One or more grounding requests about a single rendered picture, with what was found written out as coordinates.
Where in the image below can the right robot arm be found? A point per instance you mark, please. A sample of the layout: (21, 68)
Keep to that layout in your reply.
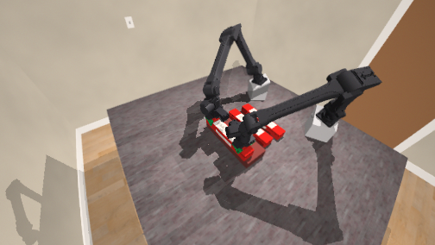
(211, 101)

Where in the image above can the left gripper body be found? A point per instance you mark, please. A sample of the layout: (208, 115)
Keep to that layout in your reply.
(244, 142)

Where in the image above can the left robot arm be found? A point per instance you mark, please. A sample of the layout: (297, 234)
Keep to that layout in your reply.
(352, 87)

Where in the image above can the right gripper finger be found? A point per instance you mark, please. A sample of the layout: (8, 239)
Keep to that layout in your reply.
(210, 121)

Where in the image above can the red box of welding electrodes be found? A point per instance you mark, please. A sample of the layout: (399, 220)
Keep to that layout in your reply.
(219, 128)
(273, 129)
(262, 137)

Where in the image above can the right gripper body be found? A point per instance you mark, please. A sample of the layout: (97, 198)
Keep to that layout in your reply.
(209, 116)

